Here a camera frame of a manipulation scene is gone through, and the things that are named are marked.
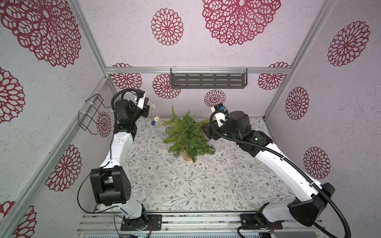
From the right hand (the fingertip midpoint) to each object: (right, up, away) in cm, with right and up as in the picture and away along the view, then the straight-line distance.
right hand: (207, 122), depth 69 cm
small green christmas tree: (-10, -7, +3) cm, 12 cm away
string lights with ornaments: (-28, +3, +16) cm, 32 cm away
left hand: (-32, +14, +10) cm, 36 cm away
